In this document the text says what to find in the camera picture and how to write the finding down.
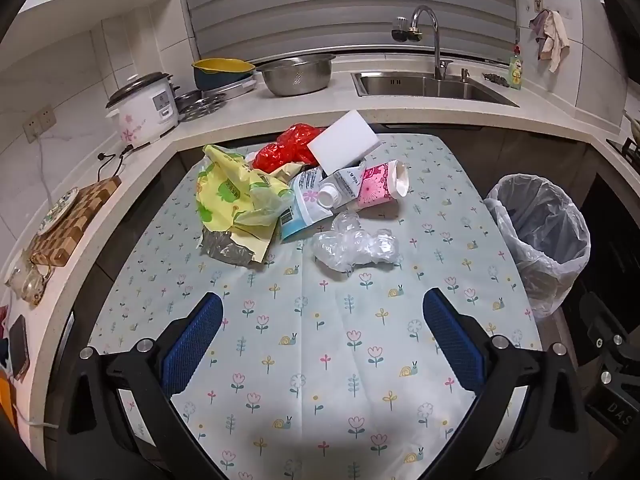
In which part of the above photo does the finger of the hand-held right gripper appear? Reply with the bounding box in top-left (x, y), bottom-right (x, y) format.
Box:
top-left (579, 292), bottom-right (640, 383)

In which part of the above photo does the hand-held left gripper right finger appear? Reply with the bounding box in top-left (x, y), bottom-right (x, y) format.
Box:
top-left (422, 289), bottom-right (587, 480)

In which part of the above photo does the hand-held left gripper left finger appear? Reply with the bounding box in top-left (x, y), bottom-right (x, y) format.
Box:
top-left (57, 292), bottom-right (226, 480)

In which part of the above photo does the trash bin with white liner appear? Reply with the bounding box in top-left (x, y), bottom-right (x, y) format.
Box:
top-left (482, 172), bottom-right (592, 321)

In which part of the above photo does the silver grey wrapper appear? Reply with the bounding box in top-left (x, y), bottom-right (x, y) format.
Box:
top-left (200, 230), bottom-right (261, 271)

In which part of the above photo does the clear plastic wrap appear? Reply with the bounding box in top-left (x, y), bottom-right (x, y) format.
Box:
top-left (311, 211), bottom-right (403, 273)

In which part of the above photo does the yellow green plastic bag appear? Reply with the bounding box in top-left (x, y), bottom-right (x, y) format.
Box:
top-left (195, 144), bottom-right (296, 263)

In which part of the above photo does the white blue pouch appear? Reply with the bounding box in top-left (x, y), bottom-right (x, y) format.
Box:
top-left (279, 167), bottom-right (335, 242)

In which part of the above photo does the pink floral paper cup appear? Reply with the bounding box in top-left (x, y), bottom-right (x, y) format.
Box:
top-left (356, 159), bottom-right (412, 209)

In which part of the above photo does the white grey carton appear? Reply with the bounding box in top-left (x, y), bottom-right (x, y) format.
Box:
top-left (317, 164), bottom-right (368, 208)

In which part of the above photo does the red plastic bag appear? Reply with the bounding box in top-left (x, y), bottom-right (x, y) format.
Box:
top-left (251, 122), bottom-right (328, 173)

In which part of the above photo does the white foam block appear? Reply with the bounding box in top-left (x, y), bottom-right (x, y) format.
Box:
top-left (306, 109), bottom-right (383, 177)

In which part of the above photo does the black built-in oven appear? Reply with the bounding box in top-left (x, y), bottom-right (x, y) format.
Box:
top-left (570, 170), bottom-right (640, 331)

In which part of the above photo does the floral printed tablecloth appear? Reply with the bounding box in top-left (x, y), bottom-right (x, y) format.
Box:
top-left (87, 132), bottom-right (543, 480)

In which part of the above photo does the checkered wooden cutting board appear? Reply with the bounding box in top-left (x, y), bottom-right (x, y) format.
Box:
top-left (25, 175), bottom-right (123, 266)

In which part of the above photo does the black gas stove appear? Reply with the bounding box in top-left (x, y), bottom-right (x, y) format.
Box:
top-left (606, 137), bottom-right (640, 171)

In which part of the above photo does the black phone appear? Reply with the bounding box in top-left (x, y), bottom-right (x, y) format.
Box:
top-left (7, 315), bottom-right (31, 381)

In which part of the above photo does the glass teapot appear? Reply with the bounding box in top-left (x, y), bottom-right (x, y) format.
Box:
top-left (6, 252), bottom-right (53, 307)

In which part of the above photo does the patterned plate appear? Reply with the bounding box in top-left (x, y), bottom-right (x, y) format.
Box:
top-left (37, 187), bottom-right (81, 233)

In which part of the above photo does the steel steamer rack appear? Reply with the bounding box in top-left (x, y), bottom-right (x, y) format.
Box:
top-left (175, 89), bottom-right (228, 122)

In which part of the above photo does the white rice cooker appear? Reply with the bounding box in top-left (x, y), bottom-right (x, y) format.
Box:
top-left (105, 72), bottom-right (181, 143)

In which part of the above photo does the steel tray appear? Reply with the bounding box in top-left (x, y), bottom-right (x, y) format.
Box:
top-left (200, 77), bottom-right (258, 106)

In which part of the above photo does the steel sink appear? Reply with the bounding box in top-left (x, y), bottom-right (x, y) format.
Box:
top-left (351, 71), bottom-right (521, 108)

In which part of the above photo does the green dish soap bottle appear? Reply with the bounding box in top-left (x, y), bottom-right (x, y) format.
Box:
top-left (507, 44), bottom-right (526, 92)

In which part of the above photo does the kitchen counter with cabinets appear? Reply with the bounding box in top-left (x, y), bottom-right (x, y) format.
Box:
top-left (0, 50), bottom-right (640, 461)

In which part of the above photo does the yellow blue basin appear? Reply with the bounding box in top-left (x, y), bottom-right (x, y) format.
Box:
top-left (192, 57), bottom-right (257, 92)

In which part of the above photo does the cream hanging cloth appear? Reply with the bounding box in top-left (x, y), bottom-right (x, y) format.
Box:
top-left (537, 10), bottom-right (571, 73)

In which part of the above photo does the steel colander bowl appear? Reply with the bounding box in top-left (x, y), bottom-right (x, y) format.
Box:
top-left (255, 54), bottom-right (337, 97)

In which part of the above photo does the purple hanging cloth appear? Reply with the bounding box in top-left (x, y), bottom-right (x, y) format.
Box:
top-left (529, 9), bottom-right (553, 45)

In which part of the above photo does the chrome faucet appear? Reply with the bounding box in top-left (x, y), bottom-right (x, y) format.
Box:
top-left (391, 5), bottom-right (455, 81)

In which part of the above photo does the grey window blind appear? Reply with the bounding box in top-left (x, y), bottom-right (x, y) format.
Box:
top-left (177, 0), bottom-right (521, 61)

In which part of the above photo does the black power cord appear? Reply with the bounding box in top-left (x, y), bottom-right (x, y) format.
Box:
top-left (97, 142), bottom-right (153, 181)

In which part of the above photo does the white wall socket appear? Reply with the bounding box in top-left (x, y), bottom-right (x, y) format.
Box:
top-left (22, 105), bottom-right (56, 143)

